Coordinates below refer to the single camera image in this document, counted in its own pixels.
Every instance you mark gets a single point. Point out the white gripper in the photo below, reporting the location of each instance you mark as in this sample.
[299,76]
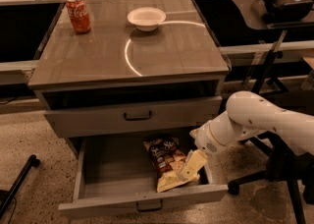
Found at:
[205,139]

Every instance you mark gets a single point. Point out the brown chip bag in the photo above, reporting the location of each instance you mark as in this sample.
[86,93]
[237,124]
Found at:
[167,158]

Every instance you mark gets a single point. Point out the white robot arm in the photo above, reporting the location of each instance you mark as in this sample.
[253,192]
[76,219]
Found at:
[246,115]

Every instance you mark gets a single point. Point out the closed upper drawer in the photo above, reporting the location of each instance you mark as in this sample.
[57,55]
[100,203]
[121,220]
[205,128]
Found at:
[133,117]

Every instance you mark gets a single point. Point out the open lower drawer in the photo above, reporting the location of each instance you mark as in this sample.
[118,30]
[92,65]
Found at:
[116,176]

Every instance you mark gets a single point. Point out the grey drawer cabinet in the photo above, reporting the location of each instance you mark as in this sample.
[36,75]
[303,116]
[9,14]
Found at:
[116,63]

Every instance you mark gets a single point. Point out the black office chair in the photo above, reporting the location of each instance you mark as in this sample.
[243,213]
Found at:
[283,165]

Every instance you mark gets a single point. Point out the dark side table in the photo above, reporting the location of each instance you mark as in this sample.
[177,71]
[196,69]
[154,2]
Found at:
[257,17]

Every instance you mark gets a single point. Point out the white bowl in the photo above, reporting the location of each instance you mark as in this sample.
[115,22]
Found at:
[146,18]

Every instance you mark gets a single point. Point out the black VR headset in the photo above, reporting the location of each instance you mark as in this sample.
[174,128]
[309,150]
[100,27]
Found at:
[288,10]

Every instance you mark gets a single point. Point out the red cola can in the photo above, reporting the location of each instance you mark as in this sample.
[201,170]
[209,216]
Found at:
[78,15]

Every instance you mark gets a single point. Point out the black floor stand leg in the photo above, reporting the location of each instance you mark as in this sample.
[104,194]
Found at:
[6,197]

